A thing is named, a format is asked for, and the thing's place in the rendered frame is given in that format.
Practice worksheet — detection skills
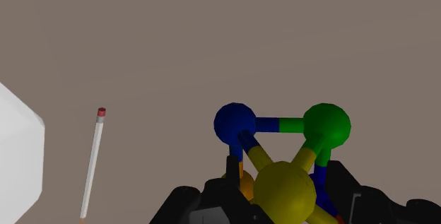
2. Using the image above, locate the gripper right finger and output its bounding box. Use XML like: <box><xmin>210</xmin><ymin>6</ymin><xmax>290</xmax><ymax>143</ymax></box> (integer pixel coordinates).
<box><xmin>324</xmin><ymin>160</ymin><xmax>441</xmax><ymax>224</ymax></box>

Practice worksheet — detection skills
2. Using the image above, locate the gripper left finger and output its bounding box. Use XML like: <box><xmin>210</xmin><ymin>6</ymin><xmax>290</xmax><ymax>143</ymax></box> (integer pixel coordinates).
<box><xmin>149</xmin><ymin>155</ymin><xmax>276</xmax><ymax>224</ymax></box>

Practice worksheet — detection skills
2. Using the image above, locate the colourful ball and stick toy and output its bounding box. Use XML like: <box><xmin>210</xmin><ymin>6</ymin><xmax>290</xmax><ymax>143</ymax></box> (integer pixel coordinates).
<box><xmin>213</xmin><ymin>102</ymin><xmax>352</xmax><ymax>224</ymax></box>

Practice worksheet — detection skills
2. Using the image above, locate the white pencil with red eraser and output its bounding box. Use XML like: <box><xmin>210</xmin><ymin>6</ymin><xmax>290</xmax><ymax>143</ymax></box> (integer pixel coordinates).
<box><xmin>78</xmin><ymin>107</ymin><xmax>107</xmax><ymax>224</ymax></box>

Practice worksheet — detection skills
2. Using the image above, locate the white box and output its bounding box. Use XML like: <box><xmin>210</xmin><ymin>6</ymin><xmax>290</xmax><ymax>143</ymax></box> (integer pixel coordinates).
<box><xmin>0</xmin><ymin>81</ymin><xmax>46</xmax><ymax>224</ymax></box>

